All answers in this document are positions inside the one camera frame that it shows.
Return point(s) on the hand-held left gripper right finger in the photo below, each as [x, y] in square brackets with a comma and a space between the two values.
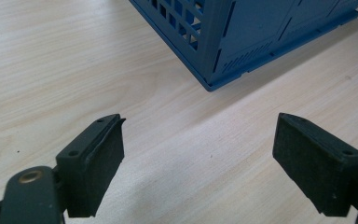
[317, 168]

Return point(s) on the blue plastic file rack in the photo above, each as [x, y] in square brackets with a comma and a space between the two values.
[248, 34]

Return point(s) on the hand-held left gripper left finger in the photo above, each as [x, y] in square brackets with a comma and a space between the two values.
[93, 168]

